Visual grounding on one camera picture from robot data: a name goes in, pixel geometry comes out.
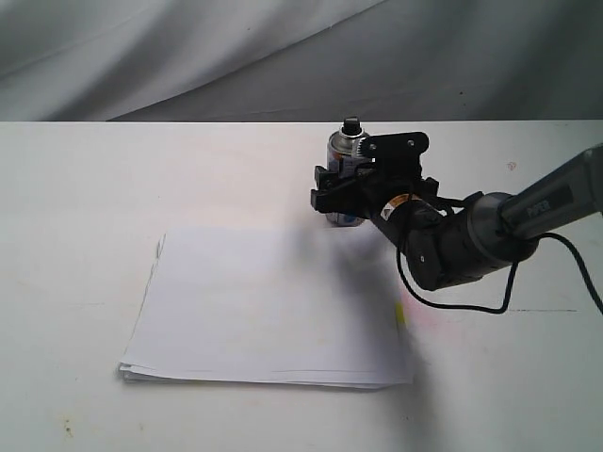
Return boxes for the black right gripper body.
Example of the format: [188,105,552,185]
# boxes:
[350,174,452,245]

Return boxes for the silver spray can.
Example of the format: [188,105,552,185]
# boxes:
[322,116,371,228]

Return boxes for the yellow tape strip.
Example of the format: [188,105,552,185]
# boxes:
[395,303,405,329]

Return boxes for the white paper stack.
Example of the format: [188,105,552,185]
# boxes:
[120,226,414,388]

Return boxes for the grey backdrop cloth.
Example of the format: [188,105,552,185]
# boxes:
[1,1,602,121]

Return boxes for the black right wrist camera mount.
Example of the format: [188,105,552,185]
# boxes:
[352,132,430,179]

